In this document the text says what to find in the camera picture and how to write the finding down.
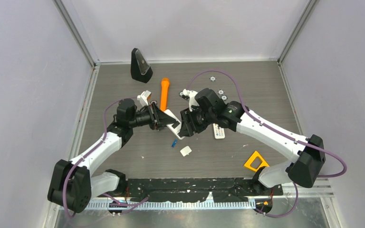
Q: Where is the blue battery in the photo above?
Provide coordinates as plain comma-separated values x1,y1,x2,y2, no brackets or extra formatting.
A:
171,139,178,148

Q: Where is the poker chip right lower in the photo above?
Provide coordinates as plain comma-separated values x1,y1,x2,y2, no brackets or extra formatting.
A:
221,95,228,101

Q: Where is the black wedge stand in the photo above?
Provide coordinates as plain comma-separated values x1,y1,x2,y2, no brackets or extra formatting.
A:
130,48,153,84

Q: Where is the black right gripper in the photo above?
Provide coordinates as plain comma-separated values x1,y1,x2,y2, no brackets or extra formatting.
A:
180,105,215,138

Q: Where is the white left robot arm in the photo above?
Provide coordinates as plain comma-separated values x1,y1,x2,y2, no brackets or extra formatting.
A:
47,98,181,213

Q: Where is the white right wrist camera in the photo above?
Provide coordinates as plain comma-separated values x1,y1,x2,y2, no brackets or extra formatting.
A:
182,89,199,112

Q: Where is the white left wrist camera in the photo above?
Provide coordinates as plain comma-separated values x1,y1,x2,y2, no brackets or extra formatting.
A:
136,90,152,107

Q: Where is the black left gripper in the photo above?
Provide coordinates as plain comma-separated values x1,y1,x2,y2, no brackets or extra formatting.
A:
129,102,176,131

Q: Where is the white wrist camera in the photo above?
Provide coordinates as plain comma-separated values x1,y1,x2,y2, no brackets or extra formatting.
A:
182,89,199,112
136,90,152,107

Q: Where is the white battery cover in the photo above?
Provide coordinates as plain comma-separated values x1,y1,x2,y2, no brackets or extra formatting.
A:
180,146,192,157

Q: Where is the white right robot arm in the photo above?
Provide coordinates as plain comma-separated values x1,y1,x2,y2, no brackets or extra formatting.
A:
178,88,326,195

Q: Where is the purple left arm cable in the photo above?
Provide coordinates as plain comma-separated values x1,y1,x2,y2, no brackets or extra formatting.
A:
62,96,139,218

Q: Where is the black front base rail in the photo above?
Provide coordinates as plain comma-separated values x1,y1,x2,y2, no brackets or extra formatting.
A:
127,177,283,203

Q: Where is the red white remote control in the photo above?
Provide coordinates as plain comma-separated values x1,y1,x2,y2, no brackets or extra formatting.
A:
164,109,185,140

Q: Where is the yellow triangular frame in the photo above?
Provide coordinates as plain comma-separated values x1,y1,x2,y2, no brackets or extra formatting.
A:
243,151,269,172

